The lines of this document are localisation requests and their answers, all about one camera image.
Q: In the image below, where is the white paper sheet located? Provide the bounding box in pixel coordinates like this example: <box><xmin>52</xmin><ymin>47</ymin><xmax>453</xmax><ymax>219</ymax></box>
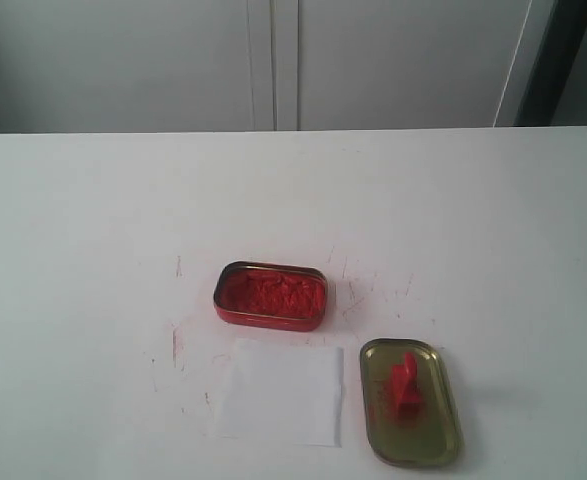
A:
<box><xmin>213</xmin><ymin>339</ymin><xmax>344</xmax><ymax>447</ymax></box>

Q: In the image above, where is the red ink pad tin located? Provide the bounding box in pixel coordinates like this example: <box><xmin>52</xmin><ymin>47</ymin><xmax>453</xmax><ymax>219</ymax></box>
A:
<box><xmin>213</xmin><ymin>261</ymin><xmax>329</xmax><ymax>332</ymax></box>

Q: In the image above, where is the white cabinet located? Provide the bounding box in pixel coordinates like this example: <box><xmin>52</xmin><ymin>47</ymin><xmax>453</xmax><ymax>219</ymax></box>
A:
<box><xmin>0</xmin><ymin>1</ymin><xmax>553</xmax><ymax>133</ymax></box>

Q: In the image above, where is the red plastic stamp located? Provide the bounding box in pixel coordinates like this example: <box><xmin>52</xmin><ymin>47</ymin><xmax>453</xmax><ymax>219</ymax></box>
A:
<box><xmin>390</xmin><ymin>352</ymin><xmax>424</xmax><ymax>426</ymax></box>

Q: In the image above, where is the dark vertical post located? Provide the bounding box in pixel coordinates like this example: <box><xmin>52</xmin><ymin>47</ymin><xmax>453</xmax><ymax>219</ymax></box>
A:
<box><xmin>514</xmin><ymin>0</ymin><xmax>587</xmax><ymax>127</ymax></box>

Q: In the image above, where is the gold tin lid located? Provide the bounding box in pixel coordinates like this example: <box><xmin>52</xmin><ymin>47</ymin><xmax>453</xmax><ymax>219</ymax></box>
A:
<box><xmin>359</xmin><ymin>338</ymin><xmax>463</xmax><ymax>468</ymax></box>

